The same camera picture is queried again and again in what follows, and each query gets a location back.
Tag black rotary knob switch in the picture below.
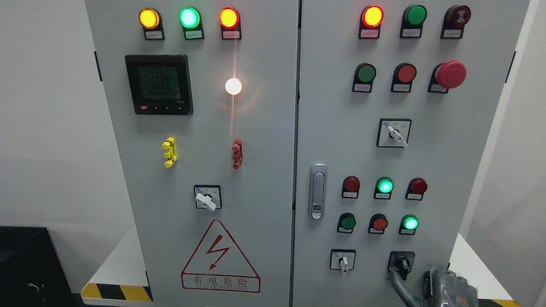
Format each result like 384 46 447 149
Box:
387 251 415 281

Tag red terminal connector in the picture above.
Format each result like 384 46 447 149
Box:
232 139 243 169

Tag white lit indicator lamp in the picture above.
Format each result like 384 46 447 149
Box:
224 78 242 96

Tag dark red indicator light left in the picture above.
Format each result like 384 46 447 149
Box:
341 176 360 199

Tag dark red indicator light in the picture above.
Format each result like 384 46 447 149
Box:
341 176 360 199
405 177 428 201

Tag grey left cabinet door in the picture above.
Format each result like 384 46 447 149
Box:
85 0 299 307

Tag grey cabinet door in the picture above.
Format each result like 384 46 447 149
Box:
292 0 530 307
85 0 299 307

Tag small green push button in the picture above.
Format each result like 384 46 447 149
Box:
337 212 356 234

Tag yellow terminal connector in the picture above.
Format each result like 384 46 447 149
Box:
162 137 177 168

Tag green lit indicator middle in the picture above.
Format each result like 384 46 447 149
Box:
374 177 394 200

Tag red electric hazard warning sticker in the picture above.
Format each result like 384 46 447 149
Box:
181 220 261 293

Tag small red push button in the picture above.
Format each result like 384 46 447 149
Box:
367 213 388 235

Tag black digital power meter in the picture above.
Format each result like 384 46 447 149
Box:
125 55 194 116

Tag grey right cabinet door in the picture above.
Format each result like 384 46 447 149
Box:
292 0 530 307

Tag red-rimmed yellow indicator light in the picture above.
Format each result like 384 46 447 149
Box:
219 6 241 40

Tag dark red indicator light right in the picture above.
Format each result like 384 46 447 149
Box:
405 177 428 201

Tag green lit indicator lower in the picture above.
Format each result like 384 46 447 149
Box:
398 214 419 235

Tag green lit indicator light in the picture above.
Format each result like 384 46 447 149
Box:
179 6 205 40

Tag red lit indicator light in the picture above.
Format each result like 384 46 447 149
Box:
358 5 384 39

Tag red emergency stop button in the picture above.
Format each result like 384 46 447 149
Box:
427 61 467 94

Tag green unlit indicator light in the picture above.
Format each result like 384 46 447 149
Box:
400 5 427 39

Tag white platform with hazard stripes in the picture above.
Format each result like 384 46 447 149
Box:
81 226 519 307

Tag dark red buzzer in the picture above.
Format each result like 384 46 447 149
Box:
441 5 471 39

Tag black box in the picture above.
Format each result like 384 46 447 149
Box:
0 226 76 307

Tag silver door handle lock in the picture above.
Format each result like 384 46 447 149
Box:
308 163 327 221

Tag white-handled selector switch left door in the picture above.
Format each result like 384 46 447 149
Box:
193 185 222 212

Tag white-handled selector switch upper right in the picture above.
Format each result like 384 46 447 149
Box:
376 118 412 148

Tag white-handled selector switch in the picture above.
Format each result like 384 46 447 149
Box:
376 118 412 148
330 249 356 272

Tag white-handled selector switch lower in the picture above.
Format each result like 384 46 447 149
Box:
330 249 356 272

